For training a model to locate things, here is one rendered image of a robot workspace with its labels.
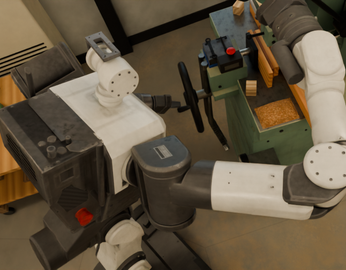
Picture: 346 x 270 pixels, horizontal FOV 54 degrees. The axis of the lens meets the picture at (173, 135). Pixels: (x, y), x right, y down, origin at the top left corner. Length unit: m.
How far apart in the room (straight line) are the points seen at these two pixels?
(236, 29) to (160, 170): 0.94
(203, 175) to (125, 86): 0.23
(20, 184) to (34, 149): 1.62
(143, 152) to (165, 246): 1.19
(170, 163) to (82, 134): 0.19
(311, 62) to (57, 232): 0.73
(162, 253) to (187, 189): 1.20
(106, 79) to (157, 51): 2.03
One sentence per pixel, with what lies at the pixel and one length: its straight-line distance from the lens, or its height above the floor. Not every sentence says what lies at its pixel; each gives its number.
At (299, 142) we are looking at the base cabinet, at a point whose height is 0.59.
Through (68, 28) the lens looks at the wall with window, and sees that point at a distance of 2.63.
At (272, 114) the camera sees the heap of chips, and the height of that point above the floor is 0.93.
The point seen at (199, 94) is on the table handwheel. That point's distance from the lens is 1.34.
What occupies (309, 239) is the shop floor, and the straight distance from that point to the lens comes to 1.97.
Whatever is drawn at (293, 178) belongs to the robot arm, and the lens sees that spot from 0.58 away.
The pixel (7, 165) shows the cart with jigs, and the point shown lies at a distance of 1.92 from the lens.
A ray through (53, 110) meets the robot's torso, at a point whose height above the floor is 1.39.
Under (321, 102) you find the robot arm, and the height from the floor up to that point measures 1.35.
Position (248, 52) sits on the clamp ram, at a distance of 1.27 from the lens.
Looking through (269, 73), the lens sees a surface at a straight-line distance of 1.18.
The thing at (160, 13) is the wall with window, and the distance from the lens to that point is 2.67.
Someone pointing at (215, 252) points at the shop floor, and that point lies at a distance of 1.94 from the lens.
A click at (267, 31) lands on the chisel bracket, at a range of 1.18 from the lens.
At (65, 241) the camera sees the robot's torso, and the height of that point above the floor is 1.08.
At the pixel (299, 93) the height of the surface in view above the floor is 0.94.
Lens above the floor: 1.91
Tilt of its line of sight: 59 degrees down
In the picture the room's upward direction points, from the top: 23 degrees counter-clockwise
